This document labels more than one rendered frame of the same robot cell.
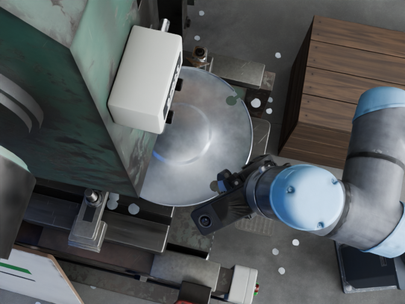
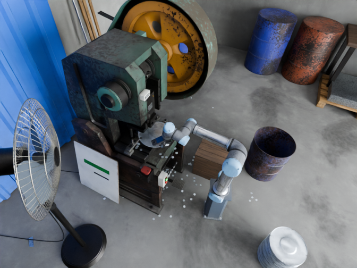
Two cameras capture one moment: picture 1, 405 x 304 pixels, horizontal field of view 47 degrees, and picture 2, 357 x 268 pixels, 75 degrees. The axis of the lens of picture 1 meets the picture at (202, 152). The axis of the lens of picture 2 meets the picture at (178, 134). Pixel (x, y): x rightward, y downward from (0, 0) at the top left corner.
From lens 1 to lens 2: 1.18 m
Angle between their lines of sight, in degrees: 25
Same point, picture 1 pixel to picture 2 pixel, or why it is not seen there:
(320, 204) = (169, 127)
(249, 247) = (175, 197)
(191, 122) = (159, 132)
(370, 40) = not seen: hidden behind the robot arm
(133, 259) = (137, 164)
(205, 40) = not seen: hidden behind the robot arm
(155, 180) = (147, 141)
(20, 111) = (129, 93)
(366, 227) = (178, 135)
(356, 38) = not seen: hidden behind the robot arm
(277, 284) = (181, 210)
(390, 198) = (184, 132)
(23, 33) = (133, 80)
